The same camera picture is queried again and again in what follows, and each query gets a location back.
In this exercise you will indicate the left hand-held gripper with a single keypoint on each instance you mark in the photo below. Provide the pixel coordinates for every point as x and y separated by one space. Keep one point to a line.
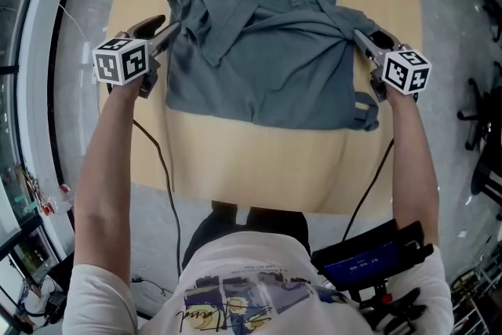
117 62

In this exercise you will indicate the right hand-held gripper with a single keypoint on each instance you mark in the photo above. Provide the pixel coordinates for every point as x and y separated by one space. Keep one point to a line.
408 70

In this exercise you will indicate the grey robe garment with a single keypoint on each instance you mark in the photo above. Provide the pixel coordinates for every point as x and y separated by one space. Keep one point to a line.
266 62

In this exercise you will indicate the person's left forearm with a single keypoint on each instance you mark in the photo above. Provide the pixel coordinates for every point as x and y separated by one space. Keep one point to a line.
106 168

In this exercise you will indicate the person's right forearm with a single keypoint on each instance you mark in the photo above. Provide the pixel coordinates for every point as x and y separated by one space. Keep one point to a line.
412 168

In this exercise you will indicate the black office chair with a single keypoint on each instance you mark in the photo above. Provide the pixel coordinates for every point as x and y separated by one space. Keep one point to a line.
478 110

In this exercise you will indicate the black framed glass partition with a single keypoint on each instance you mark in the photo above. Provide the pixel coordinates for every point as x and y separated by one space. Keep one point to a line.
19 90

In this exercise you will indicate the clear plastic bottle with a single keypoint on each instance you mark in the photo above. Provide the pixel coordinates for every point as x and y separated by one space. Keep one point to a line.
66 196

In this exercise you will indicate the black trousers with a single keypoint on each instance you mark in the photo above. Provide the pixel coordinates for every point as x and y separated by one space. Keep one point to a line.
219 223

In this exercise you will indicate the black chest monitor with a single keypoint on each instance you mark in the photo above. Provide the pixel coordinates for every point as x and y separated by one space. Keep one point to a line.
364 259

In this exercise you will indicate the white printed t-shirt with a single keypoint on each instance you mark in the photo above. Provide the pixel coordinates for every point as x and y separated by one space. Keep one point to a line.
243 259

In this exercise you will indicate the black monitor mount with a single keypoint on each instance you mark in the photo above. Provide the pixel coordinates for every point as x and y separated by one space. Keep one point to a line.
388 310

